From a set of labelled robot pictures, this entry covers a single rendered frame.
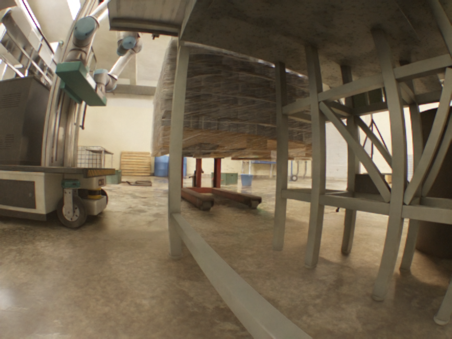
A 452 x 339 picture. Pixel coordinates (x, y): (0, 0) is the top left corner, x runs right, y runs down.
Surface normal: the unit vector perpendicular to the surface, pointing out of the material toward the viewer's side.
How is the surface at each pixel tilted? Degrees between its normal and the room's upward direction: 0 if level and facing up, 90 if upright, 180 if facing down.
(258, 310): 0
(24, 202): 90
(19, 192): 90
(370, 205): 90
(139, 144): 90
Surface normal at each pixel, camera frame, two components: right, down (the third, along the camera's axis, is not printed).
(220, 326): 0.03, -1.00
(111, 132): 0.39, 0.00
